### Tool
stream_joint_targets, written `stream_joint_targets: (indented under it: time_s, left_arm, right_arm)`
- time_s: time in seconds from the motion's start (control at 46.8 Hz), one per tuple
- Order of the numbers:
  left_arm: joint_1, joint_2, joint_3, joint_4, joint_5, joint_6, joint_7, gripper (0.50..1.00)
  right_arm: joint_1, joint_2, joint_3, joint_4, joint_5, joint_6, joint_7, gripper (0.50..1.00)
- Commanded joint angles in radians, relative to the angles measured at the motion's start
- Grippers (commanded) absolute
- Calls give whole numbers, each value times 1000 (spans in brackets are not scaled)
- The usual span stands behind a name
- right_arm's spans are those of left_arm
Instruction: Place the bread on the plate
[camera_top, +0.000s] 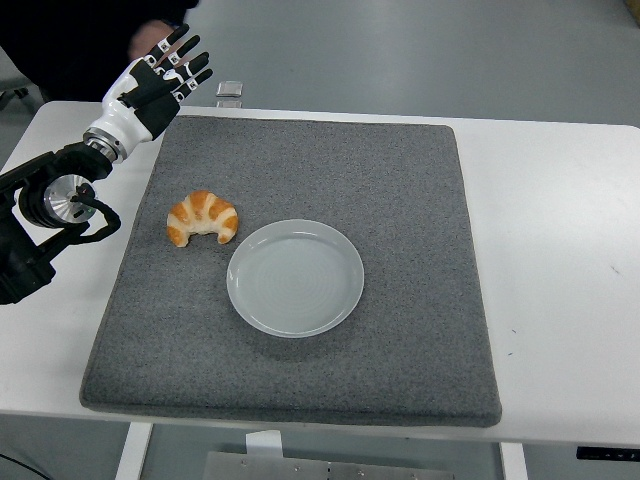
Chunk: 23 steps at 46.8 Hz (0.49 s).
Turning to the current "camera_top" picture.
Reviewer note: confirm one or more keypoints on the grey felt mat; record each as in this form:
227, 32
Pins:
350, 175

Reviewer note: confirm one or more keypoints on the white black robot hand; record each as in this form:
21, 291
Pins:
125, 112

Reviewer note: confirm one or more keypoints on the brown furniture corner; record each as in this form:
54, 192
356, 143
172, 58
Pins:
636, 5

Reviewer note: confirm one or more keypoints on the white table leg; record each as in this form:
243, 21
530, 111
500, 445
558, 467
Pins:
513, 462
134, 450

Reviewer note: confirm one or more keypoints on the white paper label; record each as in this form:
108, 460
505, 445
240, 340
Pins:
264, 442

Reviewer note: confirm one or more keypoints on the black table control panel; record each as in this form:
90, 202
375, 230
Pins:
607, 453

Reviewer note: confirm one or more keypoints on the silver floor outlet box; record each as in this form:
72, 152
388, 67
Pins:
229, 104
230, 88

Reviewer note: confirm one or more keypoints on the golden croissant bread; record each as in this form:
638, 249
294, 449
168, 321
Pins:
205, 207

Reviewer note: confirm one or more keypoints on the pale grey round plate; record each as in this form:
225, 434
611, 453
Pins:
295, 280

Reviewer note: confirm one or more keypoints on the person's hand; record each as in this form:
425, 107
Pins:
145, 37

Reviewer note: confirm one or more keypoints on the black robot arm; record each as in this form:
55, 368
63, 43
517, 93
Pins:
30, 200

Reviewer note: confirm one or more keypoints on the person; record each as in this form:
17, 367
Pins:
65, 45

